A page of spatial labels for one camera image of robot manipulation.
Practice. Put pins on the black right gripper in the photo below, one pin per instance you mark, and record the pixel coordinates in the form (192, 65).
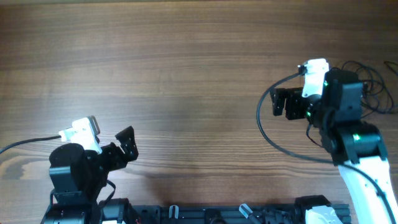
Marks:
(293, 96)

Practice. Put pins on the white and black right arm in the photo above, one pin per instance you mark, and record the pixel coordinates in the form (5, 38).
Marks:
(360, 155)

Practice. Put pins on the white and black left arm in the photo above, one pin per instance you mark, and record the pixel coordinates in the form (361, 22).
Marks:
(78, 207)

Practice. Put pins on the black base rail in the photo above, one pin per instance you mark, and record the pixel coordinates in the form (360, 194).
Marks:
(309, 209)

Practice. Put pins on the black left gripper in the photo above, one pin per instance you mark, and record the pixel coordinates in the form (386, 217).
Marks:
(127, 145)

